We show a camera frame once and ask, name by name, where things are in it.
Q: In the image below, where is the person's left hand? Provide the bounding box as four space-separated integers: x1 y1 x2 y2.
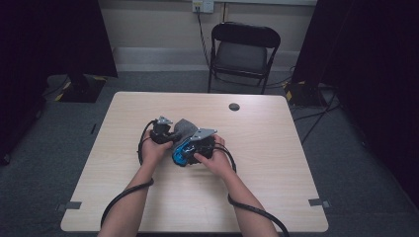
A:
140 129 175 168

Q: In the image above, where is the blue toy car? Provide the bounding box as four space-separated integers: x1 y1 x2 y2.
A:
171 139 200 168

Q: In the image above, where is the dark curtain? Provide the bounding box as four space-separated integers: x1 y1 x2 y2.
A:
0 0 119 166
291 0 419 211

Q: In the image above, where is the black socket power cable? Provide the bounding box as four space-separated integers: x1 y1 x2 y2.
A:
196 7 212 69

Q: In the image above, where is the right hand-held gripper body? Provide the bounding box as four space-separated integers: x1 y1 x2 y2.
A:
189 127 218 165

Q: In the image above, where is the black folding chair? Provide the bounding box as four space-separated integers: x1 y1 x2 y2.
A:
207 21 282 96

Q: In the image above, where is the person's right hand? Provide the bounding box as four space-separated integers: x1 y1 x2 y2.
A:
193 133 237 180

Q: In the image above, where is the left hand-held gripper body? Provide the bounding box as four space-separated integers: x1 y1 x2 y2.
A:
149 116 176 145

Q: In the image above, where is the left hand-held gripper cable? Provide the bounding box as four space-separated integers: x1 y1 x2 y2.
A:
100 119 160 229

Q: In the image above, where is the black floor cable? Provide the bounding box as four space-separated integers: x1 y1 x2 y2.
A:
213 65 296 90
292 103 341 122
300 88 339 146

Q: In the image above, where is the white wall socket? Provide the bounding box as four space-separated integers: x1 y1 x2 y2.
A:
192 0 215 15

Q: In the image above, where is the grey tape strip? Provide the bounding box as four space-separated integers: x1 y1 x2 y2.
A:
307 197 332 209
55 200 83 212

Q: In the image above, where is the black stand base yellow tape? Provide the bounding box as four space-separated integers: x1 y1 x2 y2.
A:
53 73 109 104
284 80 328 109

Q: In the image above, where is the right hand-held gripper cable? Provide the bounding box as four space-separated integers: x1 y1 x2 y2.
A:
212 143 292 237

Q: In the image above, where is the grey cloth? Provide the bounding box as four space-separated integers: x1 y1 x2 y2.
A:
172 118 201 150

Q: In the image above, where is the hand-held gripper cable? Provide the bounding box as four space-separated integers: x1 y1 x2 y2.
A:
212 143 292 237
100 119 160 229

